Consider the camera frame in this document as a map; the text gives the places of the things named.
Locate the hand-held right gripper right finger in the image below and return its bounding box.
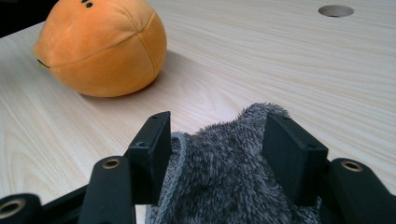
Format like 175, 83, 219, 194
261, 112, 330, 207

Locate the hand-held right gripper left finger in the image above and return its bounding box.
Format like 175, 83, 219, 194
124, 110, 173, 206

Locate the grey fluffy cloth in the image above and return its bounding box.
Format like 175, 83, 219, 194
144, 102, 323, 224

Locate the orange plush toy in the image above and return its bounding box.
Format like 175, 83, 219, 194
32, 0, 168, 98

